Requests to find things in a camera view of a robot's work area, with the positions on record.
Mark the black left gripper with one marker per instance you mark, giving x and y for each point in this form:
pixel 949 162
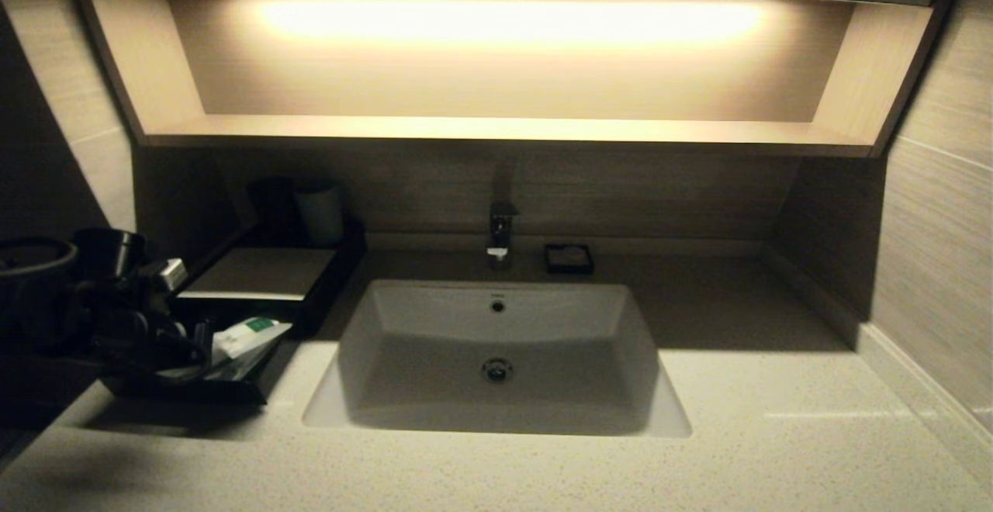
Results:
pixel 132 326

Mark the white shower cap packet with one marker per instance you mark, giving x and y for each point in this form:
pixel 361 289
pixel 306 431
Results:
pixel 233 372

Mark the white comb packet green label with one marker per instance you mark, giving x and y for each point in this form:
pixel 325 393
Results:
pixel 248 333

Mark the dark grey tumbler cup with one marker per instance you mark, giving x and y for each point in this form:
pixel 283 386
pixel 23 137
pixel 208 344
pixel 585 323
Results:
pixel 271 209

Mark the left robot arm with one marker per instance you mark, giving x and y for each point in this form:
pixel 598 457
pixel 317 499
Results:
pixel 46 287

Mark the black amenity tray box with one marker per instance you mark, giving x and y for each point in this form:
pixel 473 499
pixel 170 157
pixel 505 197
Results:
pixel 268 271

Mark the light grey tumbler cup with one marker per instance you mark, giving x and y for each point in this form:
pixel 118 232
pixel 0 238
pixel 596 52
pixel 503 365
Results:
pixel 320 213

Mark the metal sink drain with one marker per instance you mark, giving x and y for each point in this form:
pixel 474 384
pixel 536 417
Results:
pixel 497 370

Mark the white ceramic sink basin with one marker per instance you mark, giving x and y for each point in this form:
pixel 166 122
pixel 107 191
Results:
pixel 504 333

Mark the chrome faucet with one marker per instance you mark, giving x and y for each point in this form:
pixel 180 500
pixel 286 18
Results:
pixel 500 233

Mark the black soap dish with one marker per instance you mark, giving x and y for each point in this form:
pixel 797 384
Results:
pixel 569 265

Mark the warm shelf light strip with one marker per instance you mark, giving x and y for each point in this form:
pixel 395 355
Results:
pixel 504 22

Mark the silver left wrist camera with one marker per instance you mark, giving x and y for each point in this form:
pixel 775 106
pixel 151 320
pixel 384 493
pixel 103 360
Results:
pixel 174 273

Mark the wooden wall shelf niche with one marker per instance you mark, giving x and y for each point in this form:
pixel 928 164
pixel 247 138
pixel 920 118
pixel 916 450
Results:
pixel 504 85

